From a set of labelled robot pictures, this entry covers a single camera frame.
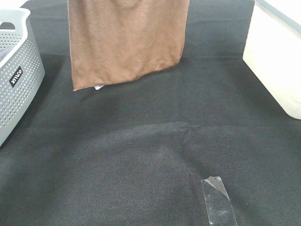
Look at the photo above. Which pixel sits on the brown microfibre towel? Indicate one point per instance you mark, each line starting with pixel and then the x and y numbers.
pixel 117 41

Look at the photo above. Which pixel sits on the black table cloth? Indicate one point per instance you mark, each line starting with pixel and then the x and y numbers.
pixel 134 154

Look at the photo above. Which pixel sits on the clear adhesive tape strip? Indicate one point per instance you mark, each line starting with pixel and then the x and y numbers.
pixel 218 205

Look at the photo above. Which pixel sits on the grey perforated laundry basket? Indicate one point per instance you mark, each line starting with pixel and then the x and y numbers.
pixel 21 69

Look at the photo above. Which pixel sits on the white plastic storage bin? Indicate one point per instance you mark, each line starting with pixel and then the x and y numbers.
pixel 273 51

